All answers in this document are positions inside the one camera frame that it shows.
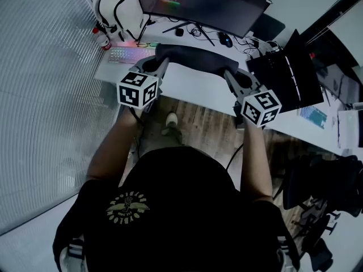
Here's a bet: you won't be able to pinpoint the person's trouser leg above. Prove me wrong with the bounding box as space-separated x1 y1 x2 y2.
161 125 184 147

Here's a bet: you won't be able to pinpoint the white desk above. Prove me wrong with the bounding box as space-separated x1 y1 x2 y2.
94 0 363 156

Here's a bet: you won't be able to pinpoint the eyeglasses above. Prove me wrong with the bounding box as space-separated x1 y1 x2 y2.
136 41 161 49

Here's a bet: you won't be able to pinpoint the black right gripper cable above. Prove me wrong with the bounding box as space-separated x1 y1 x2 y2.
225 143 245 172

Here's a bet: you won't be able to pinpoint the white backlit keyboard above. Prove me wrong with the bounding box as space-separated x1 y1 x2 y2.
108 46 160 65

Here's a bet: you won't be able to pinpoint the black computer mouse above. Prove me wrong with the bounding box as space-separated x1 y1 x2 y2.
217 32 234 49

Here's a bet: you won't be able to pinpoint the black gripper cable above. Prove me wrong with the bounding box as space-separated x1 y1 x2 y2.
129 107 146 160
225 143 245 172

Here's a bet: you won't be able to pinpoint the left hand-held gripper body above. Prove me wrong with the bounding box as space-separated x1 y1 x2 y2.
116 71 166 114

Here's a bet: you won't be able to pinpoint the black laptop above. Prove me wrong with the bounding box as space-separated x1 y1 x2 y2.
246 29 325 114

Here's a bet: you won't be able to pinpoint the black office chair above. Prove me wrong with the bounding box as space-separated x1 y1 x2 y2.
282 154 363 270

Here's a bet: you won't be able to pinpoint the person's right forearm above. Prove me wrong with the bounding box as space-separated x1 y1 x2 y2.
240 120 275 204

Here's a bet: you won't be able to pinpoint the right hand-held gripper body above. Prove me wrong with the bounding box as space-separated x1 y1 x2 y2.
232 81 282 129

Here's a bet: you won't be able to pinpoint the black monitor stand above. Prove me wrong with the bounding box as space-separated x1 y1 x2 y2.
162 20 216 46

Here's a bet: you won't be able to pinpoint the person's shoe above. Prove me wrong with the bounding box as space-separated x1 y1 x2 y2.
165 111 179 128

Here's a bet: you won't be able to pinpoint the person's left forearm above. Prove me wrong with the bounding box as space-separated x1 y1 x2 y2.
87 106 144 181

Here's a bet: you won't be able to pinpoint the person's black printed shirt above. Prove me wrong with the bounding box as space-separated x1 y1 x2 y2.
52 146 301 272

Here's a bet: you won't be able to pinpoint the white backpack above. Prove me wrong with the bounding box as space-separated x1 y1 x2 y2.
92 0 151 43

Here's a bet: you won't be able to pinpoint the black curved monitor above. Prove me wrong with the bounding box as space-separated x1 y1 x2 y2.
134 0 273 39

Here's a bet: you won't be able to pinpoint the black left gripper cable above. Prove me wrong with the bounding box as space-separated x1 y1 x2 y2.
129 107 146 160

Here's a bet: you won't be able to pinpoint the white box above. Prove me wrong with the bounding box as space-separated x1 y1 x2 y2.
337 109 363 149

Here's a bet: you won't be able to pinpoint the red capped drink bottle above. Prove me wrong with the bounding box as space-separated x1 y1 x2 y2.
92 27 112 52

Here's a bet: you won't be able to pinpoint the teal keyboard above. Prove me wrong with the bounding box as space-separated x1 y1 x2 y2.
299 105 329 130

